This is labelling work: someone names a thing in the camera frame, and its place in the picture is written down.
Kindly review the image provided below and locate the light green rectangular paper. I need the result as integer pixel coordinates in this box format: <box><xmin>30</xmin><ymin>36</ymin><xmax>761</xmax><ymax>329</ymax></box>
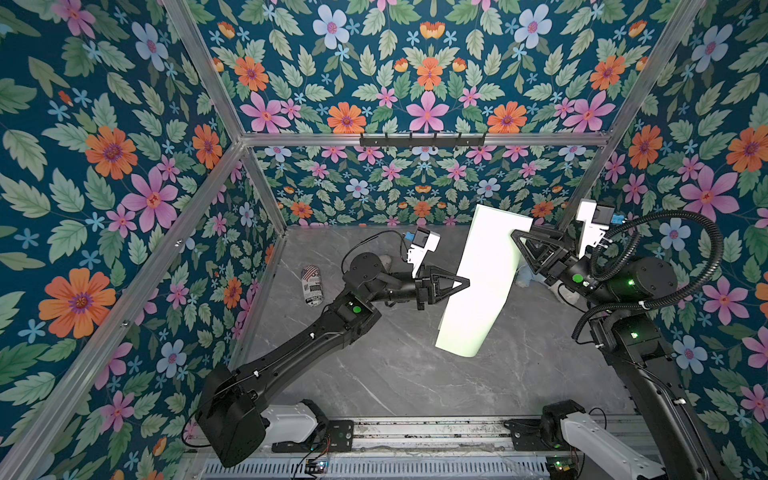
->
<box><xmin>435</xmin><ymin>205</ymin><xmax>533</xmax><ymax>358</ymax></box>

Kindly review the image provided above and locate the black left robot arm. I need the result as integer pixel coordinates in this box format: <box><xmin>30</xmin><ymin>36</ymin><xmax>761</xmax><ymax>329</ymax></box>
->
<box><xmin>193</xmin><ymin>252</ymin><xmax>471</xmax><ymax>467</ymax></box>

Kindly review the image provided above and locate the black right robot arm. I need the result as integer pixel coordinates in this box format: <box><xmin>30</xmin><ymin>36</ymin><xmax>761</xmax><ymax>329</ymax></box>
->
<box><xmin>510</xmin><ymin>211</ymin><xmax>734</xmax><ymax>479</ymax></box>

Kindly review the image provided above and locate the white teddy bear blue hoodie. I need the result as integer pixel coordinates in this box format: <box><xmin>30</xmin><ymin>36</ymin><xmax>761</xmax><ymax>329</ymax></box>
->
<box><xmin>515</xmin><ymin>263</ymin><xmax>580</xmax><ymax>307</ymax></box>

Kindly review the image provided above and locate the striped drink can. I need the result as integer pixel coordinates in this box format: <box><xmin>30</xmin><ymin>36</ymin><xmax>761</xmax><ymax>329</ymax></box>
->
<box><xmin>301</xmin><ymin>265</ymin><xmax>324</xmax><ymax>307</ymax></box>

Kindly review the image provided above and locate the right circuit board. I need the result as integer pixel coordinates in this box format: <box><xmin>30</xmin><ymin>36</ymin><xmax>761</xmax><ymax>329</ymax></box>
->
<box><xmin>546</xmin><ymin>457</ymin><xmax>578</xmax><ymax>480</ymax></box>

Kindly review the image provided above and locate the circuit board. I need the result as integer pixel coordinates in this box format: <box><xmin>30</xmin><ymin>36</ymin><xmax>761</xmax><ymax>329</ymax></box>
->
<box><xmin>546</xmin><ymin>457</ymin><xmax>578</xmax><ymax>480</ymax></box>
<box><xmin>304</xmin><ymin>459</ymin><xmax>329</xmax><ymax>476</ymax></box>

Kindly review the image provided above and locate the left circuit board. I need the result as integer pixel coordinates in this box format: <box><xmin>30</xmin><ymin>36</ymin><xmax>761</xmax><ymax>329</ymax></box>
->
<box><xmin>304</xmin><ymin>459</ymin><xmax>329</xmax><ymax>476</ymax></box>

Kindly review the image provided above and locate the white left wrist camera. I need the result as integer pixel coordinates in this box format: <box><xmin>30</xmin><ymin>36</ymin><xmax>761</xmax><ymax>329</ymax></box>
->
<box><xmin>404</xmin><ymin>227</ymin><xmax>441</xmax><ymax>278</ymax></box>

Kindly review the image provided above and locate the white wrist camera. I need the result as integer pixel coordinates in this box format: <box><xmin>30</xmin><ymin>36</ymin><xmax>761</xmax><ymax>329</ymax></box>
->
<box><xmin>575</xmin><ymin>199</ymin><xmax>615</xmax><ymax>258</ymax></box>
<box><xmin>404</xmin><ymin>227</ymin><xmax>441</xmax><ymax>278</ymax></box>

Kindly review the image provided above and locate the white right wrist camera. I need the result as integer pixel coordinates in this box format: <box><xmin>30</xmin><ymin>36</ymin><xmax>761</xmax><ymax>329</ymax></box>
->
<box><xmin>575</xmin><ymin>199</ymin><xmax>615</xmax><ymax>258</ymax></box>

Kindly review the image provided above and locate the aluminium front rail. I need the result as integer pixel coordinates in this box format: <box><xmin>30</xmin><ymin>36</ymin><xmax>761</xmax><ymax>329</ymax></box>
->
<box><xmin>185</xmin><ymin>416</ymin><xmax>679</xmax><ymax>457</ymax></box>

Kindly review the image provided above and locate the black hook rail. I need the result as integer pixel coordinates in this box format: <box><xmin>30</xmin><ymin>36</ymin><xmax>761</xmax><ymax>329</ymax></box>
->
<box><xmin>358</xmin><ymin>133</ymin><xmax>486</xmax><ymax>149</ymax></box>

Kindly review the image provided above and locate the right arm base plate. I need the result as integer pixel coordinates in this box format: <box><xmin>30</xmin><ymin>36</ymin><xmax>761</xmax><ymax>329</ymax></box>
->
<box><xmin>503</xmin><ymin>418</ymin><xmax>573</xmax><ymax>452</ymax></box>

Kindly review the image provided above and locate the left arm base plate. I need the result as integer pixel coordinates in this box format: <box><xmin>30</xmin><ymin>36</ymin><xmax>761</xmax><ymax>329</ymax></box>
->
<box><xmin>270</xmin><ymin>420</ymin><xmax>355</xmax><ymax>453</ymax></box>

